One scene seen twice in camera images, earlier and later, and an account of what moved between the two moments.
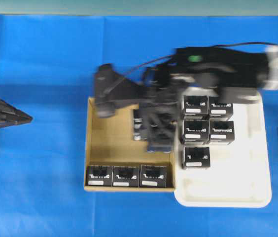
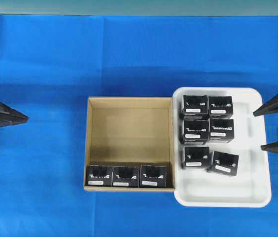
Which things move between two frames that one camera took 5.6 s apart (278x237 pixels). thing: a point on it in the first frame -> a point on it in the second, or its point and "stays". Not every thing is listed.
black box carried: x=162 y=145 -> x=224 y=163
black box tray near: x=197 y=156 stays
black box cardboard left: x=99 y=175 stays
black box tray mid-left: x=196 y=131 stays
